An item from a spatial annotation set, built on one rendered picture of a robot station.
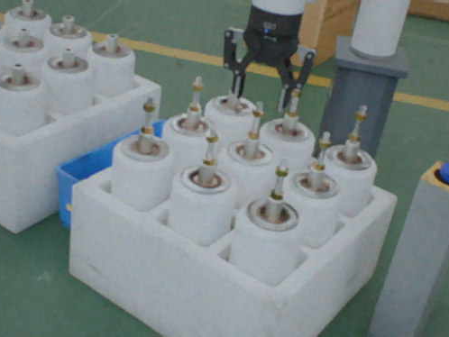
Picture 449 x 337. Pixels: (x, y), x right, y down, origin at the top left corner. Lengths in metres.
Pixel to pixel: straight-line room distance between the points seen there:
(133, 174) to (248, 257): 0.22
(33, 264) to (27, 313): 0.12
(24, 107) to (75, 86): 0.12
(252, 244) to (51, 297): 0.38
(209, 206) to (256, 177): 0.12
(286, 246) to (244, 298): 0.09
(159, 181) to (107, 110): 0.32
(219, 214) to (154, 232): 0.10
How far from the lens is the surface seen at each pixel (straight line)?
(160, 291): 1.07
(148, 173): 1.04
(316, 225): 1.04
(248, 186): 1.08
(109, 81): 1.39
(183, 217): 1.01
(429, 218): 1.05
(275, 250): 0.94
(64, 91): 1.31
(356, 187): 1.13
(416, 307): 1.13
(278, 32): 0.98
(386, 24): 1.43
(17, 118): 1.24
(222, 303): 0.99
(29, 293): 1.18
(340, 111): 1.47
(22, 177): 1.24
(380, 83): 1.45
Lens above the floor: 0.79
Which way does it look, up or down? 31 degrees down
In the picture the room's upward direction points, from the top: 9 degrees clockwise
